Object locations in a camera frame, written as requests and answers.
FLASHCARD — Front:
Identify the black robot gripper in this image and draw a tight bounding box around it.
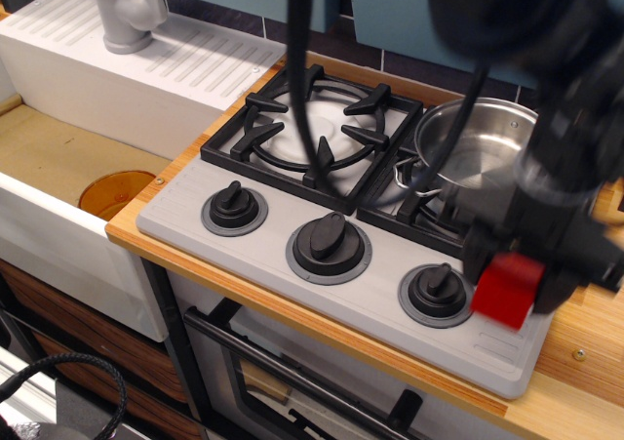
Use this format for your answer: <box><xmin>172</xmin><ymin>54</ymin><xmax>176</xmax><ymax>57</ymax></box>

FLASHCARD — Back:
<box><xmin>441</xmin><ymin>184</ymin><xmax>623</xmax><ymax>314</ymax></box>

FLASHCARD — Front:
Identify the red wooden cube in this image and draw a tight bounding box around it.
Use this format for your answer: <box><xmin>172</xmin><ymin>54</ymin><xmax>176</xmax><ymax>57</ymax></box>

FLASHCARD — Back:
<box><xmin>471</xmin><ymin>253</ymin><xmax>546</xmax><ymax>331</ymax></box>

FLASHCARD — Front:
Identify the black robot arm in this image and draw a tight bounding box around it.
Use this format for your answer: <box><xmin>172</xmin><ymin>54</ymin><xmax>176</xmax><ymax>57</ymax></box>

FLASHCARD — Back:
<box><xmin>414</xmin><ymin>0</ymin><xmax>623</xmax><ymax>328</ymax></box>

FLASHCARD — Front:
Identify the black right stove knob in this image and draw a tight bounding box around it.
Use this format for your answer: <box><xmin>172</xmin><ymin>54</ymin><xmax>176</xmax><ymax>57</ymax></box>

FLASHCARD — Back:
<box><xmin>398</xmin><ymin>262</ymin><xmax>475</xmax><ymax>329</ymax></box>

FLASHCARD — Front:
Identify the black stove knob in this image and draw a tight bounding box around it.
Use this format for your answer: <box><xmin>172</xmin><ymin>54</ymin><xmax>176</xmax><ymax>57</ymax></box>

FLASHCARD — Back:
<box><xmin>286</xmin><ymin>212</ymin><xmax>372</xmax><ymax>286</ymax></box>
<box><xmin>200</xmin><ymin>180</ymin><xmax>268</xmax><ymax>237</ymax></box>
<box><xmin>398</xmin><ymin>262</ymin><xmax>475</xmax><ymax>329</ymax></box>

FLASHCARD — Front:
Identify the stainless steel pan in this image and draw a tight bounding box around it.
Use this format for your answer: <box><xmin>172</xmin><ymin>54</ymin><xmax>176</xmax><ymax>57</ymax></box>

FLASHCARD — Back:
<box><xmin>393</xmin><ymin>98</ymin><xmax>537</xmax><ymax>197</ymax></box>

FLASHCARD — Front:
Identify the grey toy stove top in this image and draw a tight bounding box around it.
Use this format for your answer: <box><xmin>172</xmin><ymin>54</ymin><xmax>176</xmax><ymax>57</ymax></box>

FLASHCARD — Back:
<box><xmin>135</xmin><ymin>76</ymin><xmax>605</xmax><ymax>401</ymax></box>

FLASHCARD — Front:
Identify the black middle stove knob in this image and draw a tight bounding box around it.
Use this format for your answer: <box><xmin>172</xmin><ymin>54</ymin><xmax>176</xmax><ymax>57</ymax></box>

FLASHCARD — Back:
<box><xmin>286</xmin><ymin>212</ymin><xmax>372</xmax><ymax>286</ymax></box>

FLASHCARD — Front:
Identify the black left stove knob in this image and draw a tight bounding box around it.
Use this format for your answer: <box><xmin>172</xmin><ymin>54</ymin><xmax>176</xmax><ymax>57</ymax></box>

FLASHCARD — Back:
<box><xmin>200</xmin><ymin>180</ymin><xmax>268</xmax><ymax>237</ymax></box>

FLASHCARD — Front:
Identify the black right burner grate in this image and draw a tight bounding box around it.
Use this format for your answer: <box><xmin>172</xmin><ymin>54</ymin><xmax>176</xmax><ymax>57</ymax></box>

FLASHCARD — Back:
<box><xmin>357</xmin><ymin>136</ymin><xmax>465</xmax><ymax>259</ymax></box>

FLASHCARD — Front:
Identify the black burner grate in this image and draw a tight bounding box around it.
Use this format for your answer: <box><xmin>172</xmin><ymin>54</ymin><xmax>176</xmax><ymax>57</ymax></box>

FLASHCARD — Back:
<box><xmin>357</xmin><ymin>136</ymin><xmax>465</xmax><ymax>259</ymax></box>
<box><xmin>201</xmin><ymin>64</ymin><xmax>423</xmax><ymax>214</ymax></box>

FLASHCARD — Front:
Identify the black left burner grate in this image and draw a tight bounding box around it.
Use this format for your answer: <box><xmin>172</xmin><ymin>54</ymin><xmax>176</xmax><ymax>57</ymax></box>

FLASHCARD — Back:
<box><xmin>201</xmin><ymin>64</ymin><xmax>423</xmax><ymax>214</ymax></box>

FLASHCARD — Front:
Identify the toy oven door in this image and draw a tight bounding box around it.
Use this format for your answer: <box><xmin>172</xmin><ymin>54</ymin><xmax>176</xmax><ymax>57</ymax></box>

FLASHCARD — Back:
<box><xmin>182</xmin><ymin>299</ymin><xmax>498</xmax><ymax>439</ymax></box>

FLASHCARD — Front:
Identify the orange plastic plate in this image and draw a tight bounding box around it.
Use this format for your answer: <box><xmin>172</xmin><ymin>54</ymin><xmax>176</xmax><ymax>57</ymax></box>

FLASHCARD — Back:
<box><xmin>78</xmin><ymin>170</ymin><xmax>155</xmax><ymax>220</ymax></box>

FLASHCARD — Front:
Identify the wooden drawer front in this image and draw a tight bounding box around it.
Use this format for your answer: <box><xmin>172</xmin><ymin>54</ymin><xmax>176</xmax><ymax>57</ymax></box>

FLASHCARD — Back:
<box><xmin>1</xmin><ymin>261</ymin><xmax>206</xmax><ymax>439</ymax></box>

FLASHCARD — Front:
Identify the grey toy faucet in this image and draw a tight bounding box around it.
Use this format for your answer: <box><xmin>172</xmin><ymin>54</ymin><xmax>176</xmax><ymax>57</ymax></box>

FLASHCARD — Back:
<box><xmin>96</xmin><ymin>0</ymin><xmax>168</xmax><ymax>55</ymax></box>

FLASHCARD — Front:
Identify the white toy sink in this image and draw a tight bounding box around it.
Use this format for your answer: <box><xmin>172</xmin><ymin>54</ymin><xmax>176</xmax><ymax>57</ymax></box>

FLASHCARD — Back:
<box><xmin>1</xmin><ymin>0</ymin><xmax>285</xmax><ymax>341</ymax></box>

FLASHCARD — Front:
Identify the black oven door handle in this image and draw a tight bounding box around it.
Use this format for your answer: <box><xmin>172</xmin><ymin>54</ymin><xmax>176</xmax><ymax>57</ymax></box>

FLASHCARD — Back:
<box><xmin>183</xmin><ymin>301</ymin><xmax>420</xmax><ymax>439</ymax></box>

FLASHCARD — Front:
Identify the black braided cable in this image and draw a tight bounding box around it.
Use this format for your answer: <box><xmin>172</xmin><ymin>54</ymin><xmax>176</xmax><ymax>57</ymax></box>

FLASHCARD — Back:
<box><xmin>285</xmin><ymin>0</ymin><xmax>491</xmax><ymax>197</ymax></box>
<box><xmin>0</xmin><ymin>353</ymin><xmax>128</xmax><ymax>440</ymax></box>

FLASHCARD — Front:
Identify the black braided cable lower left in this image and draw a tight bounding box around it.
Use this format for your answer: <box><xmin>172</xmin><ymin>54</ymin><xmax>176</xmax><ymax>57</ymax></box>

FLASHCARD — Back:
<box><xmin>0</xmin><ymin>353</ymin><xmax>128</xmax><ymax>440</ymax></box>

